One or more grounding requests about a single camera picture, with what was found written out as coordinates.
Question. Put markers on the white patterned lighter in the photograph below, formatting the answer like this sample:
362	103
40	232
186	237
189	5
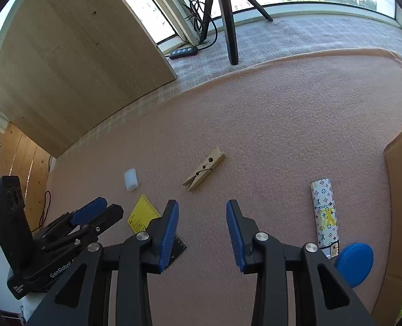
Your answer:
326	214

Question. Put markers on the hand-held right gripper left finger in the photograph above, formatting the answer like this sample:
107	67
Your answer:
168	236

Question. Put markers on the person's left forearm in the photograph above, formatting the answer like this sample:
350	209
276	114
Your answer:
34	304

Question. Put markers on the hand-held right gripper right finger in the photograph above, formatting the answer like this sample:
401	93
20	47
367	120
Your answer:
235	236

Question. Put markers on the wooden clothespin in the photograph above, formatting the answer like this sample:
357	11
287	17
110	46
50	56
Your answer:
204	169

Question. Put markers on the small white cap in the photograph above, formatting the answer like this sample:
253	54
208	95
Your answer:
131	180

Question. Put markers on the black tripod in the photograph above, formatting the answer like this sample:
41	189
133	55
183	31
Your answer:
228	17

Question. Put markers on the light wooden board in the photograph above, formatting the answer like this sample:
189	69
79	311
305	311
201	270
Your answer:
78	57

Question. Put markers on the yellow and black card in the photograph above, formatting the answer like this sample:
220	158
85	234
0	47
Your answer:
143	215

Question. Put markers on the white framed window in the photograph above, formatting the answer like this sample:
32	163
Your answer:
146	3

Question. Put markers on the cardboard box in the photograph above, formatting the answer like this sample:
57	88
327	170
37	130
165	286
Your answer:
401	193

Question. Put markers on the blue round lid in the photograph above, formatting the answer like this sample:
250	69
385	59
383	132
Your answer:
355	265

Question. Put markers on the black inline remote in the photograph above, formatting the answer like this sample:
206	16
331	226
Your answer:
184	52

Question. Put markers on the checked bed sheet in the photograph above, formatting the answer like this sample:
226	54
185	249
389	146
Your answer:
306	37

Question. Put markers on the pine wood panel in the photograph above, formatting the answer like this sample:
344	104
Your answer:
14	163

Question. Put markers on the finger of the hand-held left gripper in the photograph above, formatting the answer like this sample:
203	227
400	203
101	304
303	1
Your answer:
100	220
88	209

